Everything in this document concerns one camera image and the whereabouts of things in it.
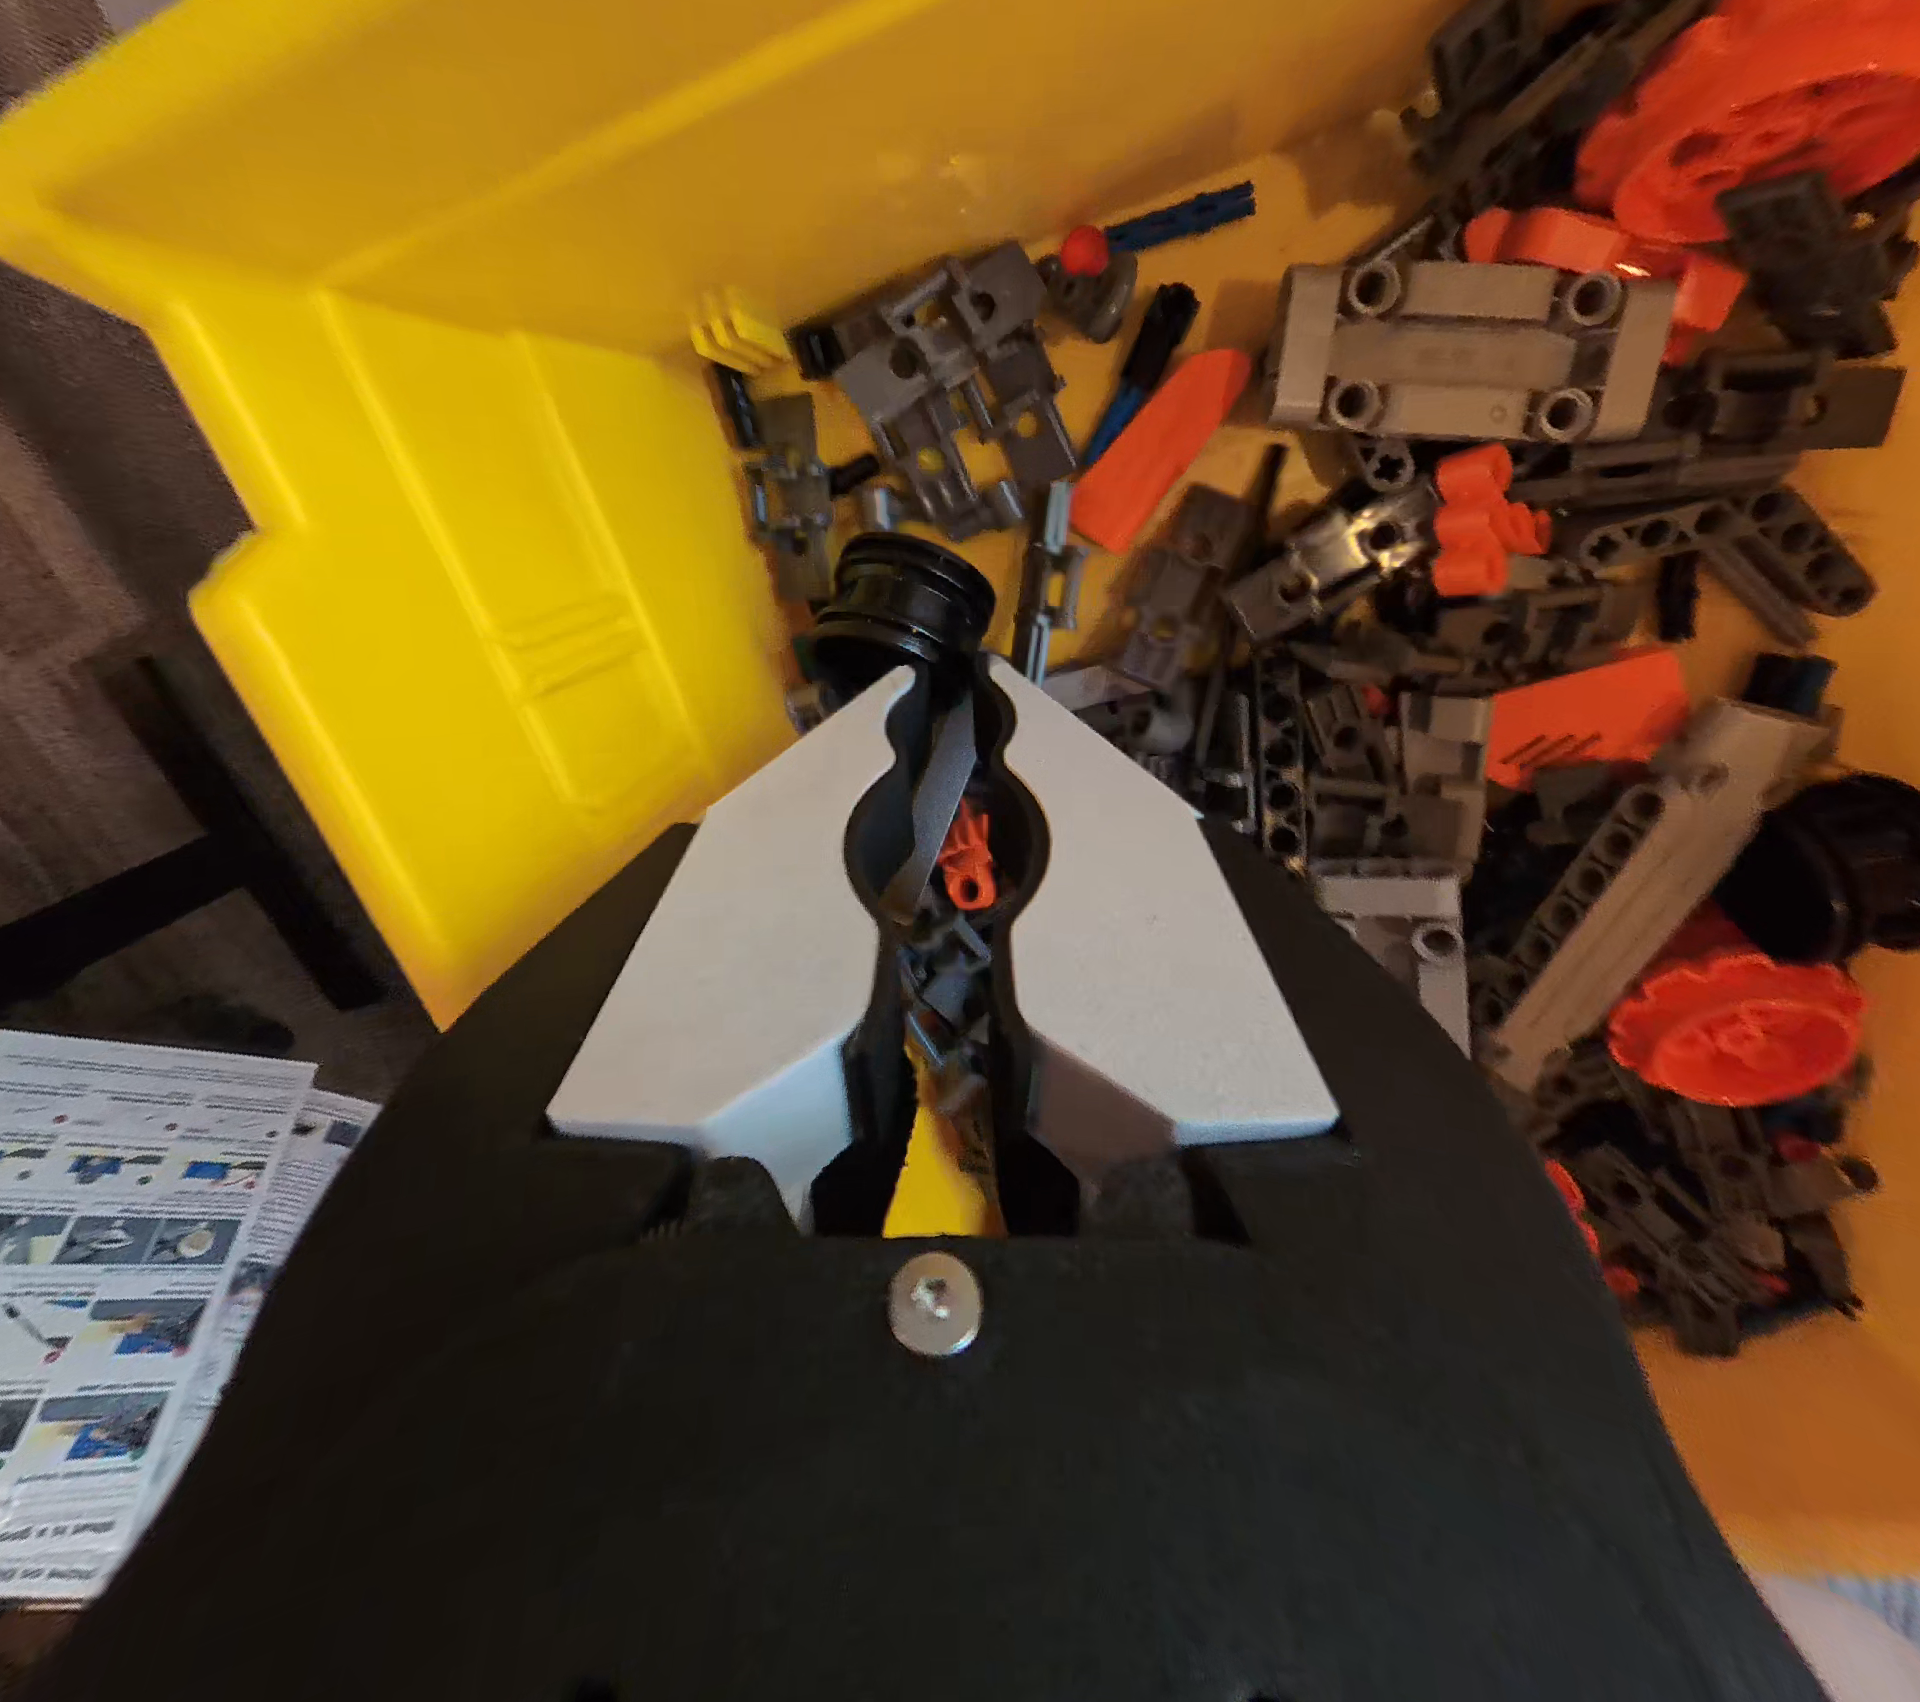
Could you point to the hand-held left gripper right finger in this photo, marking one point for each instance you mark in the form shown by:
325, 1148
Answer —
1170, 983

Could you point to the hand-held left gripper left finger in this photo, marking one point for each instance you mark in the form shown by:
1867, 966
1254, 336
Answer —
721, 983

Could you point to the pile of brick parts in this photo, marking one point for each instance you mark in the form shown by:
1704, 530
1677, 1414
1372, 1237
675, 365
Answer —
1471, 366

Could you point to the yellow plastic bin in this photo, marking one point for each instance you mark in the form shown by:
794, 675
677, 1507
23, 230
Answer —
600, 83

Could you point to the illustrated paper sheet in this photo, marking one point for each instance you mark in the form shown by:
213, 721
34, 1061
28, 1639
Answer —
121, 1223

